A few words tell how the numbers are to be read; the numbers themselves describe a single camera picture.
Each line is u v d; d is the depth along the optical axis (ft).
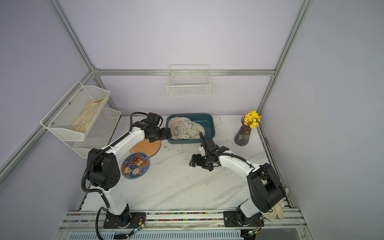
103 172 1.58
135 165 3.05
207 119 3.69
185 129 3.53
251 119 2.77
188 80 3.14
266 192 1.43
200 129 3.63
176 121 3.66
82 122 2.51
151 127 2.30
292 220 2.45
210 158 2.13
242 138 3.21
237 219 2.17
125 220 2.14
